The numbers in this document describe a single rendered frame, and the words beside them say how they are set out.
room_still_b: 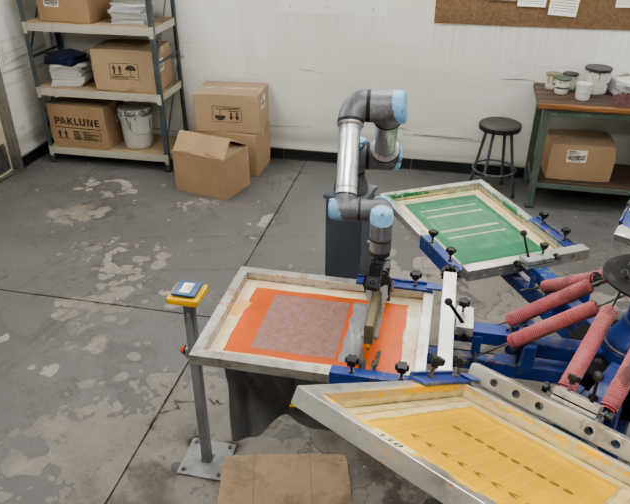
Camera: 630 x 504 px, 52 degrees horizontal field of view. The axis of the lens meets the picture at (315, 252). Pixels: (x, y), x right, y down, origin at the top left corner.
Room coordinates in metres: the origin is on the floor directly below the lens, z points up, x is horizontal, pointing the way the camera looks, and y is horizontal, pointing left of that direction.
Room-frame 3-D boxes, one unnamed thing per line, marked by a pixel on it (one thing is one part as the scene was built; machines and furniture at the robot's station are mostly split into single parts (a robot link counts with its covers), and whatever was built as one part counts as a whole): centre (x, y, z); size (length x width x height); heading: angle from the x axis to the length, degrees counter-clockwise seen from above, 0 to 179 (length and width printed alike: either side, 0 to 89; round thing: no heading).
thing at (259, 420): (1.73, 0.08, 0.74); 0.46 x 0.04 x 0.42; 78
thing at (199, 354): (1.92, -0.02, 0.97); 0.79 x 0.58 x 0.04; 78
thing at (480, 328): (1.80, -0.57, 1.02); 0.17 x 0.06 x 0.05; 78
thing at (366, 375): (1.60, -0.20, 0.98); 0.30 x 0.05 x 0.07; 78
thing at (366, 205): (2.00, -0.21, 1.39); 0.11 x 0.11 x 0.08; 84
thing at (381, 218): (1.90, -0.22, 1.39); 0.09 x 0.08 x 0.11; 174
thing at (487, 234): (2.56, -0.77, 1.05); 1.08 x 0.61 x 0.23; 18
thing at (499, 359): (1.83, -0.44, 0.89); 1.24 x 0.06 x 0.06; 78
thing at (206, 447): (2.16, 0.51, 0.48); 0.22 x 0.22 x 0.96; 78
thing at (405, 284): (2.14, -0.31, 0.98); 0.30 x 0.05 x 0.07; 78
